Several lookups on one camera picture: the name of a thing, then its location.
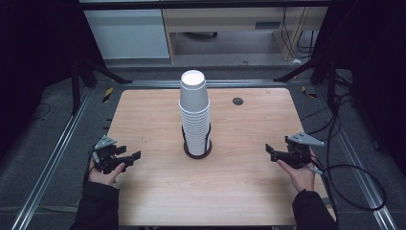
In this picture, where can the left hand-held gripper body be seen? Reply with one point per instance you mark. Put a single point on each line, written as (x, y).
(107, 158)

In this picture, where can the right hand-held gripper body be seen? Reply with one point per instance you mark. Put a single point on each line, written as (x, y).
(298, 156)

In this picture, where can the person's left hand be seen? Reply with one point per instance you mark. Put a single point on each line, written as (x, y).
(103, 178)

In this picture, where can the person's right hand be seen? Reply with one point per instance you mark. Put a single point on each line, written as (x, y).
(303, 179)

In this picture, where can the yellow black tape strip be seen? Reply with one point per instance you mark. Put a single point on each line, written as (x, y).
(108, 94)
(309, 92)

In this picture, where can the black round table grommet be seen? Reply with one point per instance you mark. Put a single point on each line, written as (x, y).
(237, 101)

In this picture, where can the stack of white paper cups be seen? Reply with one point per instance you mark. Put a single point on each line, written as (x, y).
(194, 111)

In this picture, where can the black metal stand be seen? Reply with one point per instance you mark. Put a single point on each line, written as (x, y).
(330, 76)
(76, 86)

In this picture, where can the small white object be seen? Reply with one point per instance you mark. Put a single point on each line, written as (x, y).
(297, 61)

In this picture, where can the white cabinet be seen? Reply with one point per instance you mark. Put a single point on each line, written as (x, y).
(127, 33)

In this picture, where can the light wooden desk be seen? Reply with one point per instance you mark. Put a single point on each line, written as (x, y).
(223, 19)

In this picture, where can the metal floor rail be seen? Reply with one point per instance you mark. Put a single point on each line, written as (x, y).
(233, 83)
(364, 179)
(48, 166)

